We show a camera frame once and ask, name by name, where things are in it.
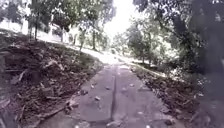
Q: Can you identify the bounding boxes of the grey concrete path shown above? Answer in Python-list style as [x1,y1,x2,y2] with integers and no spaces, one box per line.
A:
[33,50,188,128]

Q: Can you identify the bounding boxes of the leaf-covered ground strip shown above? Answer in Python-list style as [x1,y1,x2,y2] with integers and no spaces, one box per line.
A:
[129,61,224,128]

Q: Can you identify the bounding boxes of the leaf-covered earth slope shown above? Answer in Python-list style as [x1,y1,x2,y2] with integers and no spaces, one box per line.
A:
[0,28,105,128]

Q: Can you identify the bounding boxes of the group of green trees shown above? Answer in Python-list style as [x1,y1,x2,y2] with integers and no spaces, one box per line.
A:
[0,0,118,52]
[111,0,224,99]

